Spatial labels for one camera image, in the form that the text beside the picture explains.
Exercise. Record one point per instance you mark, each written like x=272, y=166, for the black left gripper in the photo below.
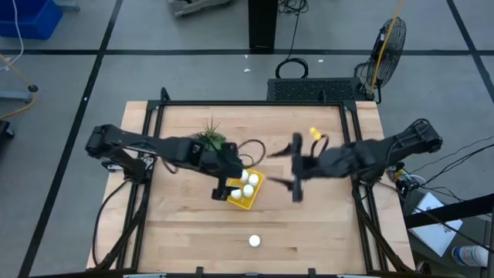
x=222, y=162

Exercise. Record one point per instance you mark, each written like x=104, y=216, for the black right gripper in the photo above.
x=308, y=166

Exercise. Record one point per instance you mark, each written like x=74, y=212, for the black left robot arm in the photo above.
x=154, y=144

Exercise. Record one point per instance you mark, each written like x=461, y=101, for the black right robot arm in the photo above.
x=405, y=144

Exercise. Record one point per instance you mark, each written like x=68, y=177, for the yellow plastic basket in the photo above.
x=256, y=194

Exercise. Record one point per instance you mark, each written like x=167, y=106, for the potted green succulent plant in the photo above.
x=211, y=135

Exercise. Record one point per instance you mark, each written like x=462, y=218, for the black perforated metal case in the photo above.
x=312, y=89

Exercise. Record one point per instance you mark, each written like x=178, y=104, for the black floor fan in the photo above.
x=390, y=50

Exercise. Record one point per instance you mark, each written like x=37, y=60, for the grey floor object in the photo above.
x=197, y=5

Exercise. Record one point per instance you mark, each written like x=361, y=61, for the black metal bar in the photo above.
x=444, y=212

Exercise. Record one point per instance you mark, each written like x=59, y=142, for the white laptop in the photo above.
x=440, y=235

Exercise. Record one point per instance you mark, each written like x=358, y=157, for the person's white shoe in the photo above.
x=471, y=256

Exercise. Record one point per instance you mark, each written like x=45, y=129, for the grey stand base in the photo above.
x=15, y=95

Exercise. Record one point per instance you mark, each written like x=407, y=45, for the black floor object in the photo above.
x=5, y=129

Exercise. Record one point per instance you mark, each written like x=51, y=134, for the blue plastic bin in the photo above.
x=31, y=19

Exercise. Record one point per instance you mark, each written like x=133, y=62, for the black metal table frame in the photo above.
x=251, y=103

